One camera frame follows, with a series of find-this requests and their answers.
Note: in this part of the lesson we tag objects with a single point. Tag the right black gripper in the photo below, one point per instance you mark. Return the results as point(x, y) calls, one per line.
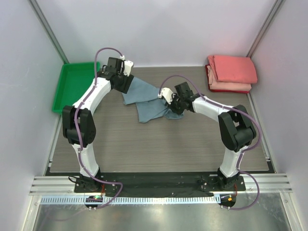
point(177, 106)

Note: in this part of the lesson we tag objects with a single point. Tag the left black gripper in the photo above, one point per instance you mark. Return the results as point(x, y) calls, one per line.
point(124, 87)

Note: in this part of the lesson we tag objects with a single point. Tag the blue grey t shirt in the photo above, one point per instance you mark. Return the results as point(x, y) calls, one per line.
point(149, 106)

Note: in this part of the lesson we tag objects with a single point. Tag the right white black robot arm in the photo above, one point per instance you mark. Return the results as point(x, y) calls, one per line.
point(236, 128)

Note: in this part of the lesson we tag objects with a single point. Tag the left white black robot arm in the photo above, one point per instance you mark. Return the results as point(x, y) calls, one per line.
point(78, 123)

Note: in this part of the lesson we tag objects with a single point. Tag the light pink folded shirt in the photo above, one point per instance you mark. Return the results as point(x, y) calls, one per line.
point(225, 86)

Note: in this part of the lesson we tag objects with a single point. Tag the green plastic tray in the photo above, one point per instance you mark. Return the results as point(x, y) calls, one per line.
point(74, 80)

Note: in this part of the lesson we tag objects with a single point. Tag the top coral folded shirt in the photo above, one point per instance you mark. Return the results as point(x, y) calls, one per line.
point(233, 69)

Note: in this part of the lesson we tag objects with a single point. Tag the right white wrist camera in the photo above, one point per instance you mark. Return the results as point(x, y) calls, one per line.
point(166, 94)

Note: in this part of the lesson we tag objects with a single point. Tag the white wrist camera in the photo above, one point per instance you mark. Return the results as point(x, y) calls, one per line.
point(166, 94)
point(128, 65)

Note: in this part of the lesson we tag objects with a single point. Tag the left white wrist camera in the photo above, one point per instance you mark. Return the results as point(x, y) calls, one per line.
point(128, 65)

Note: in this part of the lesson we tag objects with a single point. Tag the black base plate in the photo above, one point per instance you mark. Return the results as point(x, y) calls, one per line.
point(162, 185)

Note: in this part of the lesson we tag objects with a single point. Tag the white slotted cable duct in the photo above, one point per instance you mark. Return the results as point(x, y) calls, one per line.
point(96, 200)

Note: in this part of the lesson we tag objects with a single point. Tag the left aluminium corner post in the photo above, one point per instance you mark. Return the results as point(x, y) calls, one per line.
point(48, 30)

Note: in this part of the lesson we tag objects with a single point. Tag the aluminium corner post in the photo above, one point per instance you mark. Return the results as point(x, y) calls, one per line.
point(276, 7)
point(48, 30)

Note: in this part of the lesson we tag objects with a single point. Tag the aluminium rail frame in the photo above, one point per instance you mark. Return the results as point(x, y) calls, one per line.
point(264, 183)

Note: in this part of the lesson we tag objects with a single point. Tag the right aluminium corner post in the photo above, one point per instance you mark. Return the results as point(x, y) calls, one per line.
point(276, 7)

